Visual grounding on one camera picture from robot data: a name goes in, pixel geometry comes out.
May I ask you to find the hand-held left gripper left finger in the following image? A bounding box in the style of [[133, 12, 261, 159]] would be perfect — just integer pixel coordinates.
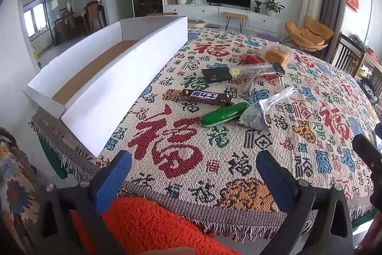
[[36, 150, 133, 255]]

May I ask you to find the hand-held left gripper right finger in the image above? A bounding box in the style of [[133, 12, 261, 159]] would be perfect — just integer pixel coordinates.
[[256, 150, 355, 255]]

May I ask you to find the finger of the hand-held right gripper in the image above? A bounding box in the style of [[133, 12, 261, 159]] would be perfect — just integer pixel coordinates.
[[369, 173, 382, 214], [352, 133, 382, 175]]

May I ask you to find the grey printed snack packet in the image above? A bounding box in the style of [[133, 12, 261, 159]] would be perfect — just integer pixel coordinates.
[[237, 102, 270, 132]]

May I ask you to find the green snack packet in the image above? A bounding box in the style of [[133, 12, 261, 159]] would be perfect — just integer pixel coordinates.
[[201, 103, 249, 127]]

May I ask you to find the clear long snack packet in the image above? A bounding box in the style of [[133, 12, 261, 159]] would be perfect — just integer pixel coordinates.
[[259, 85, 297, 114]]

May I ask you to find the white cardboard box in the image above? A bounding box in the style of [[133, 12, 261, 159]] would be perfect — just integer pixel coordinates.
[[22, 16, 188, 158]]

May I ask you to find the brown chocolate bar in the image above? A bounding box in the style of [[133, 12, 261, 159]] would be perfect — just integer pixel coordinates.
[[178, 89, 232, 106]]

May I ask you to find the black and yellow snack packet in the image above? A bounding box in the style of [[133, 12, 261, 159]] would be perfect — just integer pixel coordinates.
[[201, 62, 285, 85]]

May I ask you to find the red snack packet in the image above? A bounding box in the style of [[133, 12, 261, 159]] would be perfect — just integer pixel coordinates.
[[240, 54, 279, 82]]

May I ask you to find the yellow bread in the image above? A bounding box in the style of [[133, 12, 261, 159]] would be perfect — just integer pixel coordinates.
[[258, 42, 294, 68]]

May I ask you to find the green cloth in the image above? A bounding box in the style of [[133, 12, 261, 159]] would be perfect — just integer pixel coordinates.
[[40, 138, 68, 179]]

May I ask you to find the orange fleece clothing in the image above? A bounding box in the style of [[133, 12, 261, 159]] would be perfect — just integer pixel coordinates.
[[70, 195, 239, 255]]

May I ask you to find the printed woven blanket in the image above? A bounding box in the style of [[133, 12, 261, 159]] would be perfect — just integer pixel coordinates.
[[28, 25, 382, 244]]

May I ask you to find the small clear wrapper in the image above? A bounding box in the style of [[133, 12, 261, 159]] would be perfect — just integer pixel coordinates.
[[239, 77, 261, 100]]

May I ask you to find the cluttered side table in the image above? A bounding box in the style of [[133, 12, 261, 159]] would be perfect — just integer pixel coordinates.
[[350, 34, 382, 70]]

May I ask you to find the dark wooden chair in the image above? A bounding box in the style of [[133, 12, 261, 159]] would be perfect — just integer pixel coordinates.
[[330, 32, 366, 78]]

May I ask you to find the floral patterned cloth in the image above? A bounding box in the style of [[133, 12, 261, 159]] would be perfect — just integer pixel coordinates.
[[0, 128, 45, 246]]

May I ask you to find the orange lounge chair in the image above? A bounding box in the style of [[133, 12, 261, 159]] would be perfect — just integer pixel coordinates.
[[282, 16, 335, 52]]

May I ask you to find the purple floor mat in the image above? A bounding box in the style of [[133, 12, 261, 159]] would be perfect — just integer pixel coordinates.
[[257, 32, 279, 42]]

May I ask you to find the dining table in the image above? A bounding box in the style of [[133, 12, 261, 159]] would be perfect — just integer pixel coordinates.
[[55, 11, 87, 40]]

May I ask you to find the wooden bench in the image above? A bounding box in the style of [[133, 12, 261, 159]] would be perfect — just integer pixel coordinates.
[[222, 12, 249, 33]]

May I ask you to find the wooden dining chair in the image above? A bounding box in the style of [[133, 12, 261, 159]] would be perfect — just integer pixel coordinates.
[[86, 1, 103, 31]]

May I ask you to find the large potted plant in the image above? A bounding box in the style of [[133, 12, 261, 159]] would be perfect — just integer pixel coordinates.
[[262, 0, 285, 16]]

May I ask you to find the glass balcony door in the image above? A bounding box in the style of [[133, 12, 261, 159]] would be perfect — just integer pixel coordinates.
[[23, 0, 72, 43]]

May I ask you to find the white television cabinet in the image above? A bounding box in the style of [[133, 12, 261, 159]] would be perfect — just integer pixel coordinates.
[[163, 4, 281, 34]]

